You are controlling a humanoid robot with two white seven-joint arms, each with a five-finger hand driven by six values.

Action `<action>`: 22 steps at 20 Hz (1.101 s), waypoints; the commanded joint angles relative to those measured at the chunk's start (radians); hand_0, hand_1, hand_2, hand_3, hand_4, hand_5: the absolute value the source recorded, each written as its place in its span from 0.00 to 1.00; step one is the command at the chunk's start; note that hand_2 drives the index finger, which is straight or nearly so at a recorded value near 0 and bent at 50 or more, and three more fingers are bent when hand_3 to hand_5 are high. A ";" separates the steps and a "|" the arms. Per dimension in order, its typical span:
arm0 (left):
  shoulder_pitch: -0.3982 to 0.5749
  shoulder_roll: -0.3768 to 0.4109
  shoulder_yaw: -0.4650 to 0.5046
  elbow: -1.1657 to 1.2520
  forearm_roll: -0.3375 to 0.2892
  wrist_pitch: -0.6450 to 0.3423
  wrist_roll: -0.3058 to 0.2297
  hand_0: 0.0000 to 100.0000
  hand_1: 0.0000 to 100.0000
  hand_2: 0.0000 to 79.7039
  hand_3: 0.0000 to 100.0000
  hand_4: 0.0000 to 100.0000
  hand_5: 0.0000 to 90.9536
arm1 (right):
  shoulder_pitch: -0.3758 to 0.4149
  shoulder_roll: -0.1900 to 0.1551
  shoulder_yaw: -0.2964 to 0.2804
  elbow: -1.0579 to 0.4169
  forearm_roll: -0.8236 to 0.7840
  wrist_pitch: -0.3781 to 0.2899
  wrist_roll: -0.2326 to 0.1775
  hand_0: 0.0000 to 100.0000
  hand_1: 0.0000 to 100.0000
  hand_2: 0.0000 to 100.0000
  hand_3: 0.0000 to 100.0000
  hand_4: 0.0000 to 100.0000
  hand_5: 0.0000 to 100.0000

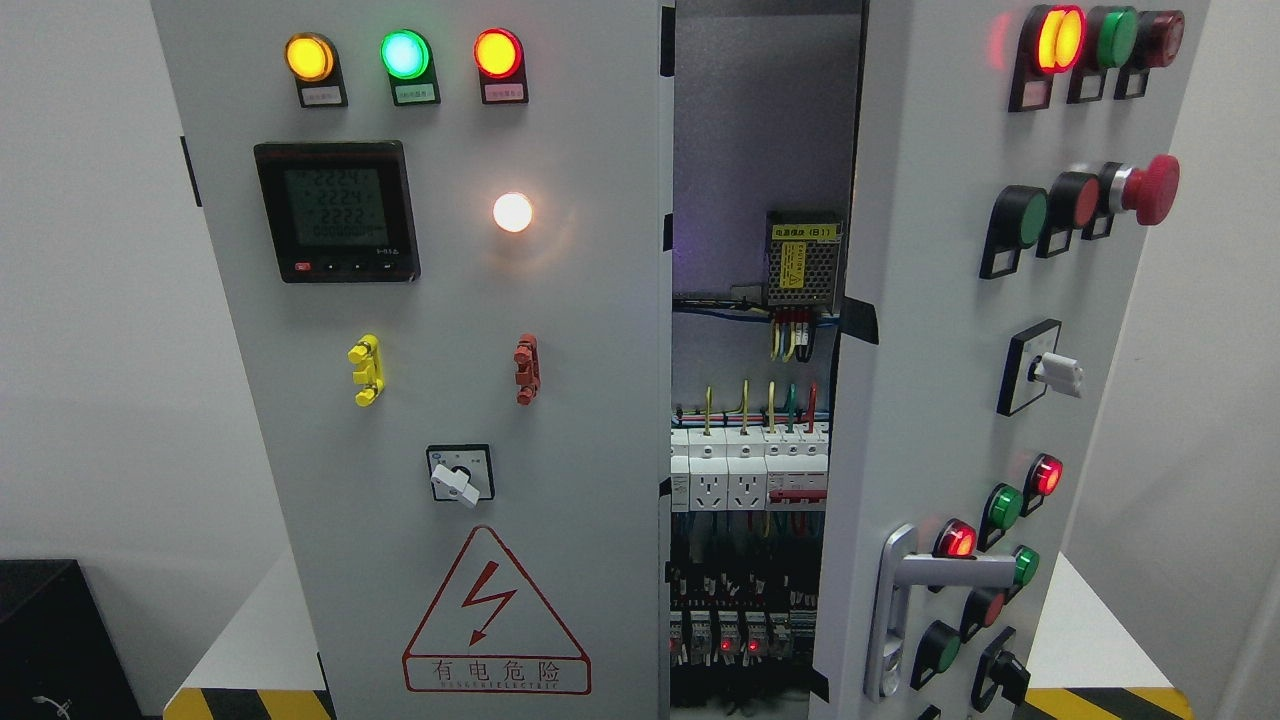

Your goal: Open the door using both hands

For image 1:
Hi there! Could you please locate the grey cabinet door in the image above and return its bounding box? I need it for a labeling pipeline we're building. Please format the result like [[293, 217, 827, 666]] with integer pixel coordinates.
[[152, 1, 675, 719], [809, 1, 1210, 719]]

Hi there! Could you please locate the red indicator lamp left door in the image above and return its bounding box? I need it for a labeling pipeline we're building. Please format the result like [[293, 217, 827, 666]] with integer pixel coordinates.
[[474, 27, 529, 105]]

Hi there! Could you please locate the green indicator lamp left door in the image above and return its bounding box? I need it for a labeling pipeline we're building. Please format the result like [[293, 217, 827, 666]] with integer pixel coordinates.
[[380, 28, 442, 106]]

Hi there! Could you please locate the yellow indicator lamp left door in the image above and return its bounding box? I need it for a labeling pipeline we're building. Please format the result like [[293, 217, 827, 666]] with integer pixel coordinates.
[[284, 32, 348, 109]]

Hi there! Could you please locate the white twin socket module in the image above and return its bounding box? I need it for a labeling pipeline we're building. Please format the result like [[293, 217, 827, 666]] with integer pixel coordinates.
[[687, 427, 767, 512]]

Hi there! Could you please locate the white red four-pole breaker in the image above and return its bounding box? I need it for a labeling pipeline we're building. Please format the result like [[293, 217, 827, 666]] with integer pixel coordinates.
[[764, 421, 829, 512]]

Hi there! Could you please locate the white glowing indicator lamp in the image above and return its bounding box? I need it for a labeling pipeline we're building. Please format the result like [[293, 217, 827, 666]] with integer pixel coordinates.
[[492, 192, 534, 234]]

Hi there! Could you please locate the perforated metal power supply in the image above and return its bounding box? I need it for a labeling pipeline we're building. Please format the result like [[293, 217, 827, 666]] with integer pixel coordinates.
[[764, 210, 845, 310]]

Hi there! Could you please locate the row of relay modules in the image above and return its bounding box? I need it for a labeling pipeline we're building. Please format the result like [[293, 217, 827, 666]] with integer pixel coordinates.
[[668, 609, 817, 667]]

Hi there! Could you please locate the red electric hazard warning sticker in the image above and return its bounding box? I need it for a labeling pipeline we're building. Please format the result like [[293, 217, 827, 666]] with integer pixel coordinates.
[[402, 525, 593, 694]]

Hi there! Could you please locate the black digital power meter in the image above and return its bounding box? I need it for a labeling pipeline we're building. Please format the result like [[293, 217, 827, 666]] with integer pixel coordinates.
[[253, 140, 420, 283]]

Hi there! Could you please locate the white table with hazard stripe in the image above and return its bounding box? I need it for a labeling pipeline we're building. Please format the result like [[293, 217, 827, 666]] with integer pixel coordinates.
[[163, 550, 335, 719]]

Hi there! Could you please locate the red mushroom emergency button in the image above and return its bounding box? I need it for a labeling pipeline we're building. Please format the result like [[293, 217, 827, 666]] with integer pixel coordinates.
[[1098, 154, 1180, 225]]

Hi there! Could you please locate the black box at left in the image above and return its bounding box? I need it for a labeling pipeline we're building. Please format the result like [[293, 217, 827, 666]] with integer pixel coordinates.
[[1, 559, 142, 719]]

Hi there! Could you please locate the red terminal post pair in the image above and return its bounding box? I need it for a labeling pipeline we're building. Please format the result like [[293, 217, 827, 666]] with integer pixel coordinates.
[[513, 333, 541, 406]]

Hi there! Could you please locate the white rotary selector switch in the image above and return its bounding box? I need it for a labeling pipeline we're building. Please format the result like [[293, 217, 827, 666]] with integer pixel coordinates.
[[425, 445, 495, 509]]

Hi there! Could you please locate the yellow terminal post pair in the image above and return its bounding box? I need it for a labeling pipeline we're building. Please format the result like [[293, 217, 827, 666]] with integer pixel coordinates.
[[347, 334, 385, 407]]

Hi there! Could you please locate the silver door handle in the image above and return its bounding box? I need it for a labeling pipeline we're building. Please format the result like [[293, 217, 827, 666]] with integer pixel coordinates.
[[864, 523, 1018, 703]]

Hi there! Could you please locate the white rotary switch right door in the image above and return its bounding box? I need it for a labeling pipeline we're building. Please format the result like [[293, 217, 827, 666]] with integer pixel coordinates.
[[996, 319, 1084, 416]]

